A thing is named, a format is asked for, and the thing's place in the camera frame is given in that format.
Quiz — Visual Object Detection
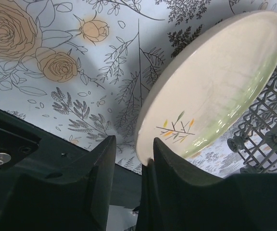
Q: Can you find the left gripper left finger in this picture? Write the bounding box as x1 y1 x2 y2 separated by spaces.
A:
0 136 116 231

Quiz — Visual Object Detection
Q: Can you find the floral tablecloth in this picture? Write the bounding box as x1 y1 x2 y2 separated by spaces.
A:
0 0 277 173

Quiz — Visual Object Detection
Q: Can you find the grey wire dish rack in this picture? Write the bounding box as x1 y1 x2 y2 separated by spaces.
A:
227 66 277 173

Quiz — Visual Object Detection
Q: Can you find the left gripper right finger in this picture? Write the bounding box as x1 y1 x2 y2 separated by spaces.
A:
136 138 277 231

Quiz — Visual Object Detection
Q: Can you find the cream leaf plate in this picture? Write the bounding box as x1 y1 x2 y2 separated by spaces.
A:
135 10 277 165

